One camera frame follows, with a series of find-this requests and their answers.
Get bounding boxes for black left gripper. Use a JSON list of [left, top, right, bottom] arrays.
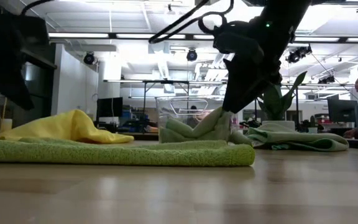
[[0, 18, 50, 110]]

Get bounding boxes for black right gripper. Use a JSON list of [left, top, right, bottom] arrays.
[[214, 12, 291, 113]]

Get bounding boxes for clear plastic bin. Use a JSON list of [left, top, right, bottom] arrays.
[[155, 95, 234, 144]]

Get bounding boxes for lime green microfiber towel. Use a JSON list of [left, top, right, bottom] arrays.
[[0, 138, 256, 167]]

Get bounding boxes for yellow microfiber towel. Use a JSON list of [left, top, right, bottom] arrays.
[[0, 108, 135, 144]]

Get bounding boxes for potted succulent white pot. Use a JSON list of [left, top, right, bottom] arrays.
[[256, 70, 308, 131]]

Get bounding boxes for white cup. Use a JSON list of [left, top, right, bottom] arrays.
[[0, 118, 13, 133]]

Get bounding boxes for black metal rack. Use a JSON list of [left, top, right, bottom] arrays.
[[141, 80, 191, 133]]

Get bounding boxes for black computer monitor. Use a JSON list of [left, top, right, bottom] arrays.
[[327, 98, 358, 124], [97, 96, 124, 118]]

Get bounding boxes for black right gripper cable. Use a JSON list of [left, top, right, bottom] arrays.
[[149, 0, 234, 44]]

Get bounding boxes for black aluminium frame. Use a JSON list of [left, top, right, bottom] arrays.
[[134, 132, 358, 149]]

